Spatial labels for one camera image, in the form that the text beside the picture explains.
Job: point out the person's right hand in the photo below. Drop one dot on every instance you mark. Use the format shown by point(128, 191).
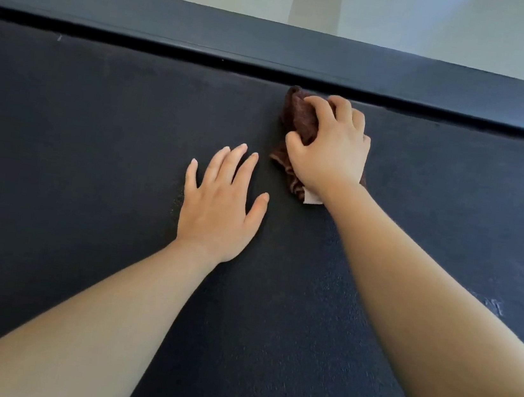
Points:
point(332, 157)

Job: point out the person's left hand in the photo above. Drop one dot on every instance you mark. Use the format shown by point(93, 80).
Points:
point(214, 216)

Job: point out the person's left little finger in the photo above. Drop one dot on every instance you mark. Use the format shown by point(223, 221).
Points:
point(191, 177)

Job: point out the person's right little finger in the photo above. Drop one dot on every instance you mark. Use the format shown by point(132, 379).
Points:
point(366, 145)

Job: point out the person's left thumb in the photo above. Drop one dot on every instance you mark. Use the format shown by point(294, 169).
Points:
point(257, 210)

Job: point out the person's right thumb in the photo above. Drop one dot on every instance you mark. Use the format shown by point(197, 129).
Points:
point(295, 148)

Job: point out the person's right middle finger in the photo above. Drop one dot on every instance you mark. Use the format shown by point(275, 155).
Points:
point(343, 108)

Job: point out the person's left middle finger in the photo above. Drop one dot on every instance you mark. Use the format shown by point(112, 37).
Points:
point(232, 164)

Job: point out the brown cleaning cloth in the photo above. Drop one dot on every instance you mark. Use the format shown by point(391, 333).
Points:
point(299, 116)

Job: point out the person's left forearm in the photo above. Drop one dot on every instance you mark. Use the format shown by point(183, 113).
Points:
point(77, 325)

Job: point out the person's right forearm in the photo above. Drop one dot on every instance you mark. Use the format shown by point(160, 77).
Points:
point(427, 333)

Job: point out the black treadmill belt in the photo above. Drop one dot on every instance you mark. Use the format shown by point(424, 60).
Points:
point(79, 157)

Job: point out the dark treadmill side rail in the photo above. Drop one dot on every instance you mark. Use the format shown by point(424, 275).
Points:
point(169, 25)

